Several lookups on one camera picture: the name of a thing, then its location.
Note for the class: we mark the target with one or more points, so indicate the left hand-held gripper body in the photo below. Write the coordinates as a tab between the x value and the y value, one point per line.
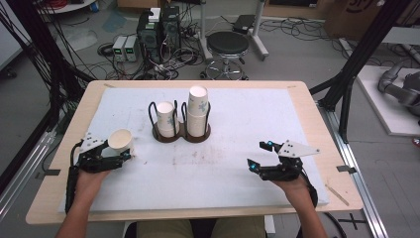
90	142

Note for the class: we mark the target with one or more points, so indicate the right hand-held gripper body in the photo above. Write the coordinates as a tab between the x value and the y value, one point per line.
295	149

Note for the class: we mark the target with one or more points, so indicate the white paper cup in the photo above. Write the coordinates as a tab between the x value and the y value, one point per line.
120	139

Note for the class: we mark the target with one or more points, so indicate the short stack of paper cups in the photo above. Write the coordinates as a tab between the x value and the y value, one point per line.
166	115

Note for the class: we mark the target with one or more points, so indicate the person's left hand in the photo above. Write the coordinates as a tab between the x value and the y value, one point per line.
89	183

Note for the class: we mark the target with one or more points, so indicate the person's right hand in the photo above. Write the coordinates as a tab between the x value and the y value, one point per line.
294	190

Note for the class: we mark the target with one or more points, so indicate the light wooden table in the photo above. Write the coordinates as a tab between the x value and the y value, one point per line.
333	139

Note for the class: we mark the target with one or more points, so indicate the white foam mat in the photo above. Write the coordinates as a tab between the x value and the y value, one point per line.
214	178

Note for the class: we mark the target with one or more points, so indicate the black tape strip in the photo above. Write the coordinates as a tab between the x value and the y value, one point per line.
49	173
346	169

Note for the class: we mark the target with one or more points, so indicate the person's right leg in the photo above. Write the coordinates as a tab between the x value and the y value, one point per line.
239	228

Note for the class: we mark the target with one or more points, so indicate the person's leg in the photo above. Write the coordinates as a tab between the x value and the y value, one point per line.
165	230
239	228

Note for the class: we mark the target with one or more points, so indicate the tall stack of paper cups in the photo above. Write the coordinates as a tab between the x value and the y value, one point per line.
197	109

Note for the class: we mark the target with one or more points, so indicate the person's left leg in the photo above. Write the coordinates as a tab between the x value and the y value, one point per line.
165	230

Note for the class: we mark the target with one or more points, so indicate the black tape cross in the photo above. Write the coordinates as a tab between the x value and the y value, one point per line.
352	221

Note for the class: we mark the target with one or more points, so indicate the white base board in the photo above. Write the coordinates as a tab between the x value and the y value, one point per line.
379	105

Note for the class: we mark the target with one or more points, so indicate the white power strip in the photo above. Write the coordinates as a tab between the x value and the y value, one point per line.
165	67

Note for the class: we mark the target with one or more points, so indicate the grey bench power supply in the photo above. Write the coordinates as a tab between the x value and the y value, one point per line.
131	48
119	48

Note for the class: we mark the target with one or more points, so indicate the white metal stand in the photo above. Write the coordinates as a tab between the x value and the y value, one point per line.
259	39

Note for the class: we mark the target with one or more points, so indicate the black round stool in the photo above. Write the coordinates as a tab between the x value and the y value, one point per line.
228	42

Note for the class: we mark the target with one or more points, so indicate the black computer tower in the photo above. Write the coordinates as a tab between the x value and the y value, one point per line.
148	39
171	29

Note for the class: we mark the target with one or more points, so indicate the flat black device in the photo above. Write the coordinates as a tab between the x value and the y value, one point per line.
243	23

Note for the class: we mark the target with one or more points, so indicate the white round table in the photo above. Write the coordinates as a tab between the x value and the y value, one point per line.
69	6

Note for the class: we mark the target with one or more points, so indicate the small white box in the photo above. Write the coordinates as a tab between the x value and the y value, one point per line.
154	15

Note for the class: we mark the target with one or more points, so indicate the brown cardboard box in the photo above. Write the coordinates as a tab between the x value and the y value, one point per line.
353	16

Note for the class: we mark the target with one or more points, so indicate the grey shelf board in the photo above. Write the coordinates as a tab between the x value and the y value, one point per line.
402	35

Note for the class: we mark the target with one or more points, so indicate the aluminium rail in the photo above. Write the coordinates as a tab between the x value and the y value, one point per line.
26	172
360	185

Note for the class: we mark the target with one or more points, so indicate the black metal frame post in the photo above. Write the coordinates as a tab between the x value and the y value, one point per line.
363	49

